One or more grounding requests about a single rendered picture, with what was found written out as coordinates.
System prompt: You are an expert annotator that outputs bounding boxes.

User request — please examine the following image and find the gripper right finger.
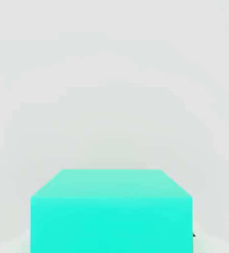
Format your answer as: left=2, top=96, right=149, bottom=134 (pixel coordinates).
left=192, top=221, right=229, bottom=253

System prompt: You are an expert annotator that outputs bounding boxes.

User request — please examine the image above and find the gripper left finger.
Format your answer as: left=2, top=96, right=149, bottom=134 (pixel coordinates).
left=0, top=227, right=32, bottom=253

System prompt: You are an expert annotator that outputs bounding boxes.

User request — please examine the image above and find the small cyan cube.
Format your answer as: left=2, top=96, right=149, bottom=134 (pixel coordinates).
left=30, top=169, right=193, bottom=253

